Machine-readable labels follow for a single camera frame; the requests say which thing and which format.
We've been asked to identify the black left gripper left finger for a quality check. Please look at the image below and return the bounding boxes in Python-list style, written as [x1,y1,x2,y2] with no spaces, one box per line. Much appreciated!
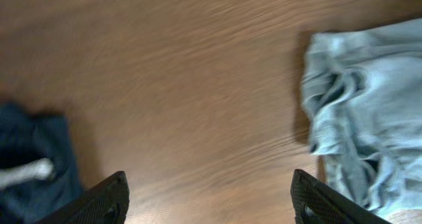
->
[37,171,129,224]

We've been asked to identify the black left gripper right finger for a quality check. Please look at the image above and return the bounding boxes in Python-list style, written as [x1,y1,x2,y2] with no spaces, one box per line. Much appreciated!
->
[290,169,389,224]

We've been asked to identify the light blue t-shirt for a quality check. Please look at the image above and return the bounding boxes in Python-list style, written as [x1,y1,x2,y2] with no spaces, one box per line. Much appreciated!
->
[301,19,421,217]

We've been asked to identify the dark navy folded garment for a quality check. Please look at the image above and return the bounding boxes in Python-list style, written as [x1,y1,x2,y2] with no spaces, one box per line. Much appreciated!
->
[1,103,84,223]

